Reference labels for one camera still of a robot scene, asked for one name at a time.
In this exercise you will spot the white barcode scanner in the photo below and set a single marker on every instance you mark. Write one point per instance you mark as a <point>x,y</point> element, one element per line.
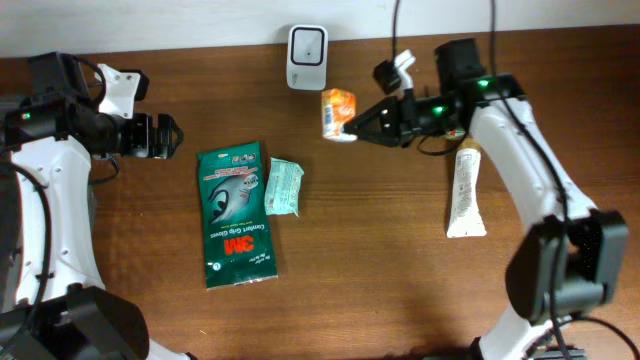
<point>307,56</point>

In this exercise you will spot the green lid jar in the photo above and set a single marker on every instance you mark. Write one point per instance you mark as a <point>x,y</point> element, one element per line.
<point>455,134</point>

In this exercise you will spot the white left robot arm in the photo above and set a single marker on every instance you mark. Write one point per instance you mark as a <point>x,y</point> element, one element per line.
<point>77,112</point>

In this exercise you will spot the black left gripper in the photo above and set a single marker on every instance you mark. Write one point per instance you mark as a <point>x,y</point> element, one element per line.
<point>151,142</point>

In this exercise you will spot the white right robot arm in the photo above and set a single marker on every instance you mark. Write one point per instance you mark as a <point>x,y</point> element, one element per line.
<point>570,258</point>

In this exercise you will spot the green 3M gloves packet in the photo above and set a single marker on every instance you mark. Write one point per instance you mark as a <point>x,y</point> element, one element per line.
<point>238,246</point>

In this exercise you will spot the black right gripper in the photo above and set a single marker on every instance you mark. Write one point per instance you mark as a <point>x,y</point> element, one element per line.
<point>391,117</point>

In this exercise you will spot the mint green wipes packet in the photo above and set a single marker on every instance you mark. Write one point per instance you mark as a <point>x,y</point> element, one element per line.
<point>283,188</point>

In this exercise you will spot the white tube with tan cap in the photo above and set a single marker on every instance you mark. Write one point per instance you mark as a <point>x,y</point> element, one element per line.
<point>465,219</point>

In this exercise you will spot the orange tissue packet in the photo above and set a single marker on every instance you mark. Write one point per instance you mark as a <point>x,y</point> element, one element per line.
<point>338,108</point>

